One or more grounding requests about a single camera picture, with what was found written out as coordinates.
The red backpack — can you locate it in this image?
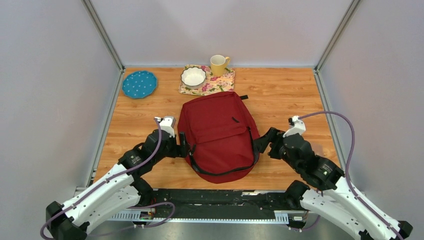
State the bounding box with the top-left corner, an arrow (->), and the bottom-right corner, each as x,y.
177,91 -> 260,184

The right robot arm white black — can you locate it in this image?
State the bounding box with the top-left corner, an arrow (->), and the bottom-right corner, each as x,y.
253,127 -> 413,240

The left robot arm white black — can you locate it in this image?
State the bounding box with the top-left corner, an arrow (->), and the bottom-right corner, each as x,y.
40,129 -> 189,240

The blue polka dot plate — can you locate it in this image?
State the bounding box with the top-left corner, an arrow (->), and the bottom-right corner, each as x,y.
121,70 -> 158,99

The floral serving tray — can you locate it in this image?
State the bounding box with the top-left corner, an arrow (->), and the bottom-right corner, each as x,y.
178,64 -> 236,96

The white scalloped bowl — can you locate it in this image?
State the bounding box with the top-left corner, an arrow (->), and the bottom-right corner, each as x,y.
181,66 -> 207,89

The yellow mug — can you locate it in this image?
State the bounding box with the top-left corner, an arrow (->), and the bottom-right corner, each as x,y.
210,54 -> 231,77

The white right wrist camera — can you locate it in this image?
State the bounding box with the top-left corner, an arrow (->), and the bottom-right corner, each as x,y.
283,115 -> 306,138

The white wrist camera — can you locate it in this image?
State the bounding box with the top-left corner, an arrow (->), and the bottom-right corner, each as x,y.
154,116 -> 176,138
283,115 -> 306,138

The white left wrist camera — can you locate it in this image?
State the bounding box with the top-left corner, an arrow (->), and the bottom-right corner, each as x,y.
154,116 -> 176,138

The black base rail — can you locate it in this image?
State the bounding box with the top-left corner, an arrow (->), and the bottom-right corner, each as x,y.
120,188 -> 319,229

